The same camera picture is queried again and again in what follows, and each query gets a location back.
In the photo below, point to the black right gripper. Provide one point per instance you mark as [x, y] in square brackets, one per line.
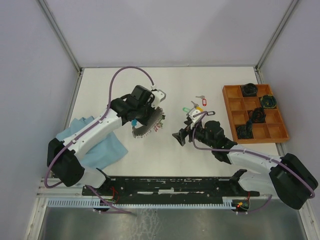
[180, 136]

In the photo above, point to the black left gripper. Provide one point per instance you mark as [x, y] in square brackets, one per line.
[144, 121]

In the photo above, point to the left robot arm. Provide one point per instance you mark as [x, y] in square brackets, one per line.
[64, 156]

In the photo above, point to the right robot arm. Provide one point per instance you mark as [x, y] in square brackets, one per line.
[283, 176]

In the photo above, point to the green key tag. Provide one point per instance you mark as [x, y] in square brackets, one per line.
[185, 109]

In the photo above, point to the yellow key tag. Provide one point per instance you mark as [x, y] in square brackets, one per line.
[199, 109]

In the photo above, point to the silver key on yellow tag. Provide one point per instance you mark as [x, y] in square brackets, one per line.
[195, 105]

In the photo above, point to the red key tag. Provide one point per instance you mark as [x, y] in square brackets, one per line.
[204, 102]

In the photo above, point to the light blue cloth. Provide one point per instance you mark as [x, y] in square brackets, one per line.
[105, 153]

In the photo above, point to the dark floral scrunchie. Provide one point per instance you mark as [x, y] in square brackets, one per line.
[244, 131]

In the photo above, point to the wooden compartment tray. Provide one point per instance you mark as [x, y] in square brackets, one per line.
[237, 107]

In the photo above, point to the black orange scrunchie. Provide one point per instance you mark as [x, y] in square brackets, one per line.
[257, 115]

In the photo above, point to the black scrunchie top compartment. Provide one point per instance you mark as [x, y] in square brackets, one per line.
[249, 90]

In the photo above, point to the green yellow scrunchie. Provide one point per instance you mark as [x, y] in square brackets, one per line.
[268, 101]

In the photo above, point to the light blue handle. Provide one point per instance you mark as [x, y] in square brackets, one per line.
[134, 123]

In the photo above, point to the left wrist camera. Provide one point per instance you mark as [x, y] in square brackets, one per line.
[159, 96]

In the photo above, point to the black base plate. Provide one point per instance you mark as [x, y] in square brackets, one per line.
[216, 186]

